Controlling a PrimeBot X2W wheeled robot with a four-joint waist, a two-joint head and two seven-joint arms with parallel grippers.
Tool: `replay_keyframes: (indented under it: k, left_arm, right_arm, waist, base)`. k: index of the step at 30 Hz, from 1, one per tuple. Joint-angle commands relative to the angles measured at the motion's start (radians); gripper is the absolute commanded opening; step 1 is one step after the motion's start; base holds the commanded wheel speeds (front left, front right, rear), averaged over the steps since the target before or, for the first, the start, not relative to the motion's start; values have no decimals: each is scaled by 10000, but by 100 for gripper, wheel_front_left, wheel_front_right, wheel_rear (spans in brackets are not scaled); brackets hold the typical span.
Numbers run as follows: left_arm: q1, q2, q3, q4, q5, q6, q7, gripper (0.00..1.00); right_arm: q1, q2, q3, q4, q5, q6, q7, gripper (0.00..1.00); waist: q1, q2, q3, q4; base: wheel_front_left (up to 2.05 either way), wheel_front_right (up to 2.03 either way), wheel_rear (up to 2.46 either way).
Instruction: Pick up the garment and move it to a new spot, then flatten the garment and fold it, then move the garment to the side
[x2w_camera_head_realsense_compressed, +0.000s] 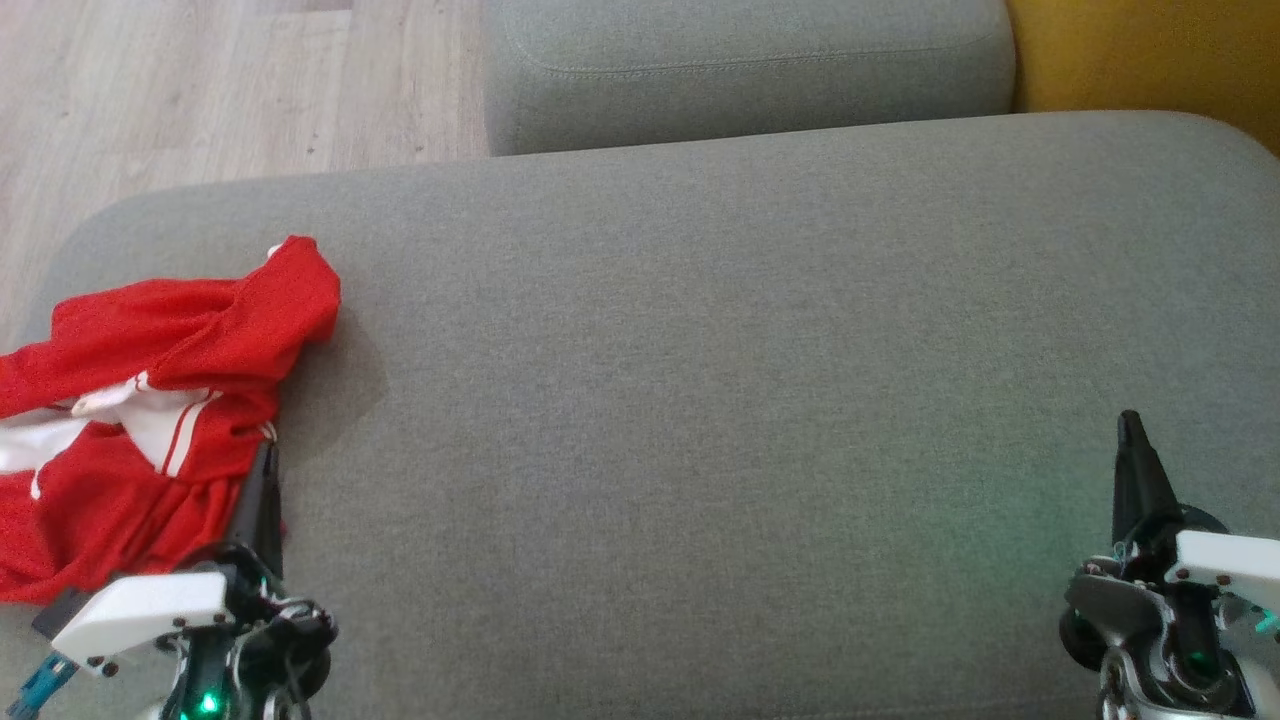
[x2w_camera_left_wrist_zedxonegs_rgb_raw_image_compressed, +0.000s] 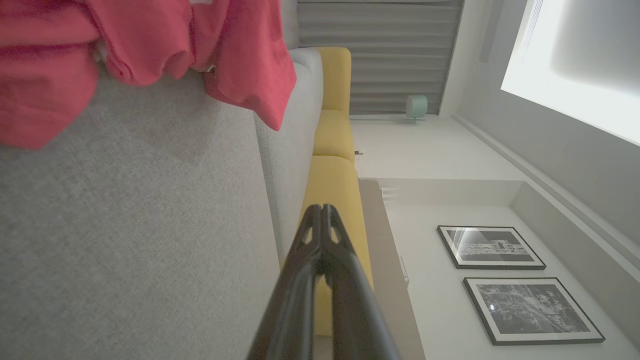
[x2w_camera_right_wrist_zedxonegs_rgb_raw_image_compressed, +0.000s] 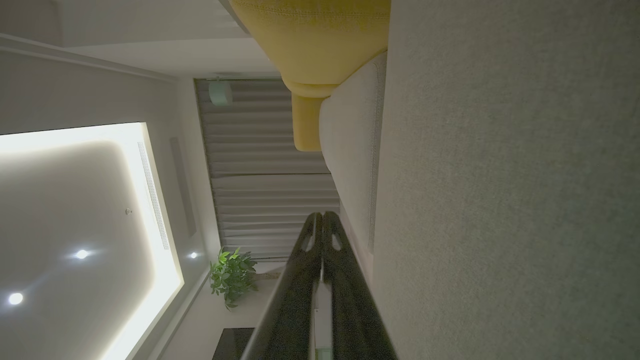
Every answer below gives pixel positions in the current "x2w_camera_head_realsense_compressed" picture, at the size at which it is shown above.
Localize left teal cable connector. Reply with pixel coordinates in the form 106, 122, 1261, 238
5, 655, 79, 719

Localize large grey sofa seat cushion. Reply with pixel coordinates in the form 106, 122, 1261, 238
0, 110, 1280, 720

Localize small grey sofa cushion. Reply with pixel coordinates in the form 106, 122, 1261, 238
483, 0, 1018, 157

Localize red mesh sports shorts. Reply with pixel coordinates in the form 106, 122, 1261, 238
0, 235, 342, 421

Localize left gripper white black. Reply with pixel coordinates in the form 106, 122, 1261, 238
52, 438, 339, 720

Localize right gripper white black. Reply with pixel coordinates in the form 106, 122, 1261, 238
1058, 409, 1280, 658

